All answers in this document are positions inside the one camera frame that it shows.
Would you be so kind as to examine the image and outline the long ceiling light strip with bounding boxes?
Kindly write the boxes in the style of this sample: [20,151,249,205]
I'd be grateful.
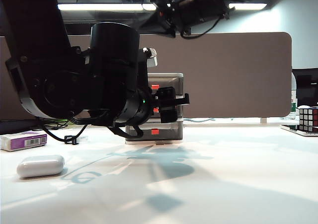
[57,2,268,11]

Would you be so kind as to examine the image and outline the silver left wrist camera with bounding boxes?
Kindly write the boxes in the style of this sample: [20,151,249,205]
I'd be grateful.
[143,47,159,69]

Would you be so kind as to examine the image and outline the white earphone case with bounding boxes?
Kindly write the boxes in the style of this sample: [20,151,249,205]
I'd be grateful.
[16,154,65,179]

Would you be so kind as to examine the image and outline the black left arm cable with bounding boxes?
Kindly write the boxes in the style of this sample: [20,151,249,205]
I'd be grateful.
[39,109,144,145]

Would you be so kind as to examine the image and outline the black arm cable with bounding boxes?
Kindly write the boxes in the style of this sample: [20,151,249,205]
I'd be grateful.
[39,109,144,145]
[180,9,222,40]

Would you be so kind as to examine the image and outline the purple and white carton box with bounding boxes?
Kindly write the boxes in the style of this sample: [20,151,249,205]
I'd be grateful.
[0,131,48,152]

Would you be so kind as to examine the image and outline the dark flat bag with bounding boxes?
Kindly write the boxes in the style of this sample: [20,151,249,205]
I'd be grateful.
[0,119,38,136]

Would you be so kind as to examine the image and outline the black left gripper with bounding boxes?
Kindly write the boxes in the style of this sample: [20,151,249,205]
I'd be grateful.
[152,86,191,124]

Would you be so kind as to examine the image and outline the brown desk partition panel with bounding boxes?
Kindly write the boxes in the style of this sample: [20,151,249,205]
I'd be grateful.
[0,32,293,122]

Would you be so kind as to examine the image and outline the black rubik's cube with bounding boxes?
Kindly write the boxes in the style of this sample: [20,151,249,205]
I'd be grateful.
[298,105,318,135]

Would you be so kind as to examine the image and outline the white three-layer drawer cabinet frame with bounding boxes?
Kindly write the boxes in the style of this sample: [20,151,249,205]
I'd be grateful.
[125,72,185,146]

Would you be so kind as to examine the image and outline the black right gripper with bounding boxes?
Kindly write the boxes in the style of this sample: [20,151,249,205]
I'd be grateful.
[150,0,177,38]

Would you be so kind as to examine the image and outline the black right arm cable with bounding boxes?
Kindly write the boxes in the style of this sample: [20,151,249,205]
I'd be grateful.
[180,9,222,40]

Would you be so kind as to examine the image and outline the small black and clear clip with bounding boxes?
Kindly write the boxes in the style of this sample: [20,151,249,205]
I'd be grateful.
[64,135,80,145]

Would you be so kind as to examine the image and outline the smoky drawer with red handle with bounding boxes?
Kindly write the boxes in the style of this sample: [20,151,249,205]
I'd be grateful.
[152,104,184,120]
[126,121,183,140]
[148,76,184,96]

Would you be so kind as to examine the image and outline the white flat tray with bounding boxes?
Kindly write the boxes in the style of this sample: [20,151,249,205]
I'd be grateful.
[280,124,318,138]

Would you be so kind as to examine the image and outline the clear bottle with green label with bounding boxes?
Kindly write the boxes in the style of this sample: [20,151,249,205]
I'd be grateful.
[289,74,298,118]

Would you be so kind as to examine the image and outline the grey cable behind partition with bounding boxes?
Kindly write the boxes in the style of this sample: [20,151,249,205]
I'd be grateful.
[183,117,217,123]

